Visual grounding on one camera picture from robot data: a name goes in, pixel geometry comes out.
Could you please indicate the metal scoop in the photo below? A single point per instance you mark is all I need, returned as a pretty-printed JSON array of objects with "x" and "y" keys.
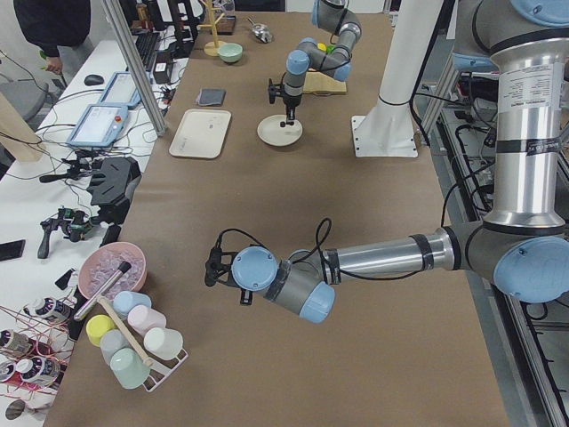
[{"x": 261, "y": 31}]

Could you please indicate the black keyboard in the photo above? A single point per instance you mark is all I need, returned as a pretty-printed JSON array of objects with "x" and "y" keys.
[{"x": 146, "y": 47}]

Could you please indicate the aluminium frame post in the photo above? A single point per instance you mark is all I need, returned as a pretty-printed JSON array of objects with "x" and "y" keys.
[{"x": 131, "y": 56}]

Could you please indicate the yellow cup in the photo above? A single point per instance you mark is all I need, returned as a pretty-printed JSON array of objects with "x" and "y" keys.
[{"x": 97, "y": 326}]

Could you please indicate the pink cup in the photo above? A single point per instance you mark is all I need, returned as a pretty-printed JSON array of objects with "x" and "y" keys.
[{"x": 142, "y": 318}]

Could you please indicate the metal muddler stick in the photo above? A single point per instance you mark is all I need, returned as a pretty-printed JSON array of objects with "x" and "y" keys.
[{"x": 81, "y": 313}]

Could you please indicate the round cream plate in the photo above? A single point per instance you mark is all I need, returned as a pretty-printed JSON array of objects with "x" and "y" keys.
[{"x": 270, "y": 132}]

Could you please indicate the person in black jacket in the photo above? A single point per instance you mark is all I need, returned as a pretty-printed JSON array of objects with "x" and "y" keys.
[{"x": 60, "y": 29}]

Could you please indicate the black smartphone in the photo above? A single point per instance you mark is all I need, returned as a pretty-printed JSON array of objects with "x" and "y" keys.
[{"x": 12, "y": 250}]

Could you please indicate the light green bowl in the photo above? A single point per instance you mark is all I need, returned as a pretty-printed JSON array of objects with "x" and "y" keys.
[{"x": 230, "y": 53}]

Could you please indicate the mint green cup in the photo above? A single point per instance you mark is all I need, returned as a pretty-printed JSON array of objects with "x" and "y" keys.
[{"x": 128, "y": 368}]

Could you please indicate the bamboo cutting board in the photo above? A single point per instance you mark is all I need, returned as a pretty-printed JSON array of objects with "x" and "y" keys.
[{"x": 320, "y": 84}]

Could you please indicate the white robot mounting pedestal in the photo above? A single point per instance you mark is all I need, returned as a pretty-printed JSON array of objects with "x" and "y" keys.
[{"x": 387, "y": 130}]

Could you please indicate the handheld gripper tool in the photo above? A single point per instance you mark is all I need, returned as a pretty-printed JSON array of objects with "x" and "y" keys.
[{"x": 74, "y": 223}]

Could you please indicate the grey folded cloth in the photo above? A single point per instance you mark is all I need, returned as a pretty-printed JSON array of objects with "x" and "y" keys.
[{"x": 208, "y": 97}]

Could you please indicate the wooden mug tree stand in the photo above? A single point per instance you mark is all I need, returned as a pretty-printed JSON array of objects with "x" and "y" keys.
[{"x": 214, "y": 16}]

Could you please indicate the black computer mouse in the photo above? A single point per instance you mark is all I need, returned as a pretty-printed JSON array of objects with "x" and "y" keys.
[{"x": 92, "y": 80}]

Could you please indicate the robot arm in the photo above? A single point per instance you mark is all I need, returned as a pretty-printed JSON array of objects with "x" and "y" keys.
[
  {"x": 336, "y": 18},
  {"x": 519, "y": 245}
]

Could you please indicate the white cup rack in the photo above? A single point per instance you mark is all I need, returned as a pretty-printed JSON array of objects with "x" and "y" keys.
[{"x": 160, "y": 369}]

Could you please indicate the light blue cup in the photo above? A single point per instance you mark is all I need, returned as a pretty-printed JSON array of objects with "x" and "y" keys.
[{"x": 125, "y": 301}]

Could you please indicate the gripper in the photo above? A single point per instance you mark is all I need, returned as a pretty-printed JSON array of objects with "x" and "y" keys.
[
  {"x": 291, "y": 102},
  {"x": 244, "y": 295}
]

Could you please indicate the blue teach pendant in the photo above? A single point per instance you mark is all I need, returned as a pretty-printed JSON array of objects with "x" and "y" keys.
[
  {"x": 99, "y": 126},
  {"x": 121, "y": 89}
]

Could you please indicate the white cup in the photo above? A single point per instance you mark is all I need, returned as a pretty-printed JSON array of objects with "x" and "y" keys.
[{"x": 163, "y": 342}]

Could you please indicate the cream rectangular tray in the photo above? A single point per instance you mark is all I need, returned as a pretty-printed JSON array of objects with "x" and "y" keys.
[{"x": 201, "y": 133}]

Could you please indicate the grey cup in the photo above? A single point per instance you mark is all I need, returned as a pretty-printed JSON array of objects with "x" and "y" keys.
[{"x": 111, "y": 342}]

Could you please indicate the pink bowl with ice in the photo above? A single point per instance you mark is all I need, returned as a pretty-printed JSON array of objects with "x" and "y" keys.
[{"x": 100, "y": 265}]

